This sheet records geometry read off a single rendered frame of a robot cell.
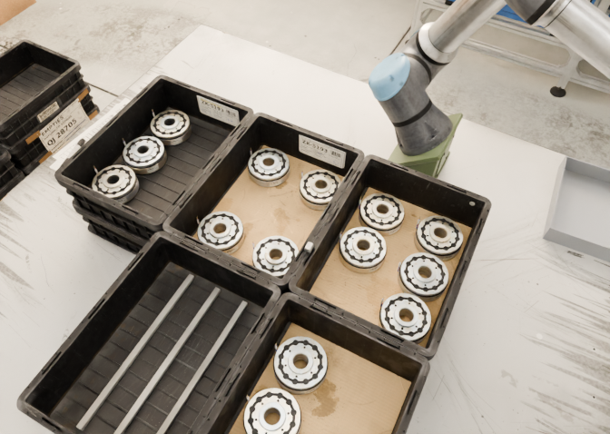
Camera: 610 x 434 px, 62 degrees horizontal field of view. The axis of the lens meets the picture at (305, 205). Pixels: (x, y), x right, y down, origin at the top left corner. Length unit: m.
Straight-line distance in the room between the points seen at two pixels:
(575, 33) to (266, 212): 0.72
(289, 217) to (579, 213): 0.79
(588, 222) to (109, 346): 1.21
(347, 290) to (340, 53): 2.08
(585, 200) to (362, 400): 0.88
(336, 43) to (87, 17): 1.51
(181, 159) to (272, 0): 2.22
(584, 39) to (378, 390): 0.74
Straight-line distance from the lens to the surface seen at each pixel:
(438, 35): 1.34
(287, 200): 1.23
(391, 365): 1.02
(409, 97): 1.31
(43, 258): 1.44
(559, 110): 2.97
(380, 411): 1.02
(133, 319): 1.13
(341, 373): 1.03
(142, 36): 3.26
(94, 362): 1.11
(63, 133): 2.18
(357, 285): 1.11
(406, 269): 1.11
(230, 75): 1.76
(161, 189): 1.29
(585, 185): 1.62
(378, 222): 1.16
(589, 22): 1.06
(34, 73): 2.34
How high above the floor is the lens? 1.81
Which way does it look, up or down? 54 degrees down
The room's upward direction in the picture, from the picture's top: 1 degrees clockwise
